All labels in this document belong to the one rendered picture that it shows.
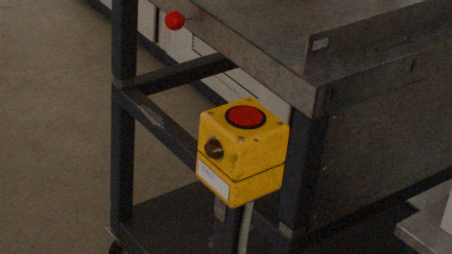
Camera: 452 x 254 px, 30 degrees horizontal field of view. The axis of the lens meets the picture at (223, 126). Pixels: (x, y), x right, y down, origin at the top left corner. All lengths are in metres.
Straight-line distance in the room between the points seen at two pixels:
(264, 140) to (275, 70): 0.28
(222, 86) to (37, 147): 0.59
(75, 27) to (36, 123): 0.62
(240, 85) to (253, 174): 1.52
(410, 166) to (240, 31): 0.43
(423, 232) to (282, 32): 0.40
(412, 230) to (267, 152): 0.24
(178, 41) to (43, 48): 0.51
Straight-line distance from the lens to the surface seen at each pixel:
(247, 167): 0.98
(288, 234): 1.39
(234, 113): 0.99
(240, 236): 1.10
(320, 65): 1.21
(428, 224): 1.14
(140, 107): 1.68
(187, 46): 2.69
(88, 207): 2.25
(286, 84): 1.23
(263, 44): 1.27
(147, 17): 2.87
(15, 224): 2.22
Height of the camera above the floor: 1.45
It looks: 34 degrees down
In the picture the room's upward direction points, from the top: 6 degrees clockwise
